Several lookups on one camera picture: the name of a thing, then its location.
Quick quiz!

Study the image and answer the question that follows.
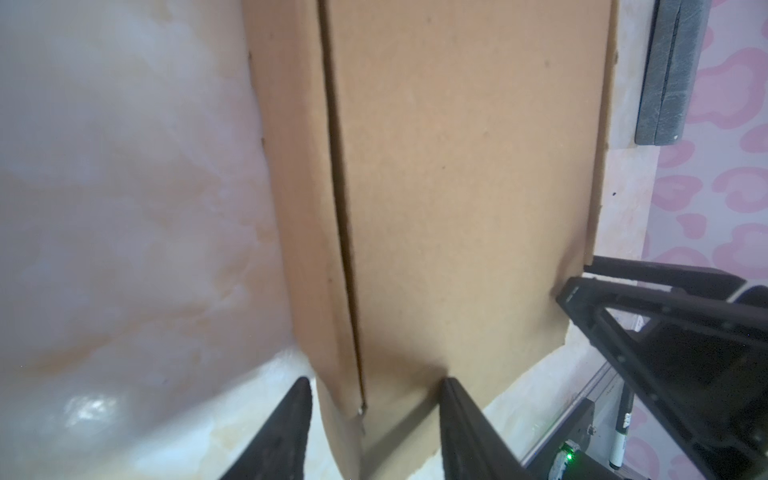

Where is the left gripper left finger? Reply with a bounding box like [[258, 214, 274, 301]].
[[221, 376, 312, 480]]

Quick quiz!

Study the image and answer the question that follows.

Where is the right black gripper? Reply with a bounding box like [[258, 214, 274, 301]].
[[557, 256, 767, 479]]

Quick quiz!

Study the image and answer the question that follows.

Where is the brown cardboard box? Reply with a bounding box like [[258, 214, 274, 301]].
[[243, 1, 614, 479]]

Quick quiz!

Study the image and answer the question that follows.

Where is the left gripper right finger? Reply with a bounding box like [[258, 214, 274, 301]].
[[439, 377, 532, 480]]

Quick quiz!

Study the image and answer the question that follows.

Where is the grey felt case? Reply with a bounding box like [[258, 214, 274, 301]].
[[634, 0, 712, 146]]

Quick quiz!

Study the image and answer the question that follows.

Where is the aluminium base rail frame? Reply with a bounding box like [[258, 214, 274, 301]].
[[523, 363, 623, 479]]

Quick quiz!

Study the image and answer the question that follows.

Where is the black white marker pen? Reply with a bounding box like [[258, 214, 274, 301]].
[[608, 383, 635, 470]]

